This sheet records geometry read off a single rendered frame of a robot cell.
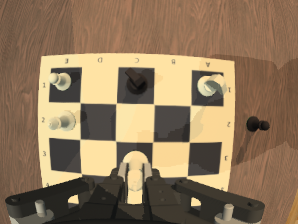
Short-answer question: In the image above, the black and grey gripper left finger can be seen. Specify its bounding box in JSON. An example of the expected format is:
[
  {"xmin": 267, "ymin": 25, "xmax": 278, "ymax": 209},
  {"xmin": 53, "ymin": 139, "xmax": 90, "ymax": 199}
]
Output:
[{"xmin": 5, "ymin": 162, "xmax": 129, "ymax": 224}]

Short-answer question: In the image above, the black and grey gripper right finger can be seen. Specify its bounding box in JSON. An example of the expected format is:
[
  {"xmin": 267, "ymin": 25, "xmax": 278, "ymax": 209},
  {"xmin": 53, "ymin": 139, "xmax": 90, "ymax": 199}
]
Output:
[{"xmin": 142, "ymin": 163, "xmax": 265, "ymax": 224}]

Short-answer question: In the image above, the chessboard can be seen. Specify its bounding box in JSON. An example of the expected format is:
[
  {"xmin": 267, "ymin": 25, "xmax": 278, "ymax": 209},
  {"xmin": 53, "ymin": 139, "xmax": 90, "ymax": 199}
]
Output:
[{"xmin": 38, "ymin": 54, "xmax": 235, "ymax": 191}]

